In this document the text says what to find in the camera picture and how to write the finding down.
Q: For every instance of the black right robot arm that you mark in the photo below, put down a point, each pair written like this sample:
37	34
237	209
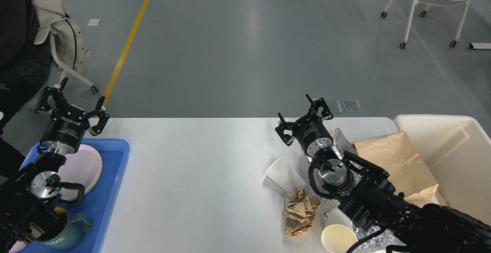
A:
368	198

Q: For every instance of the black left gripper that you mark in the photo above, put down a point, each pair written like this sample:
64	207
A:
68	125

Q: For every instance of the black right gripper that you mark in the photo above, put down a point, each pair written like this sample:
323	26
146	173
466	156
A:
312	137

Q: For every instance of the pink plate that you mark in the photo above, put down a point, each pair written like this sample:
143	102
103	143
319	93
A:
72	171

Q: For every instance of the crumpled brown paper ball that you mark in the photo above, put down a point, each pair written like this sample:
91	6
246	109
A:
299	210

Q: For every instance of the pink ribbed cup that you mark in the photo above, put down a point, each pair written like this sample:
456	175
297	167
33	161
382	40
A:
17	247

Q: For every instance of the white paper cup upright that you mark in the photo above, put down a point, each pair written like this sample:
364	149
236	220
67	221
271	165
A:
337	234

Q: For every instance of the white paper cup lying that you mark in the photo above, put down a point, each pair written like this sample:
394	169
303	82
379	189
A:
283	174

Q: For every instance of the white plastic bin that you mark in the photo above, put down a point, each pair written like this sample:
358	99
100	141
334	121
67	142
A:
457	151

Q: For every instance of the teal green mug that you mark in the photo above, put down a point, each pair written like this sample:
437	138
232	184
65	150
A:
67	231

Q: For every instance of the brown paper bag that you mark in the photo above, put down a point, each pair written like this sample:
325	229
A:
396	154

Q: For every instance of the beige jacket on chair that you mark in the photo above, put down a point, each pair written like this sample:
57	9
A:
70	45

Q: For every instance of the blue plastic tray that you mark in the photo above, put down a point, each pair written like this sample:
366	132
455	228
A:
98	204

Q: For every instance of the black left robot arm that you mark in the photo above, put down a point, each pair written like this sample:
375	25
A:
28	199

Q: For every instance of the person in dark clothes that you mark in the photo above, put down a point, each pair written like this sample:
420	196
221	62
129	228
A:
24	66

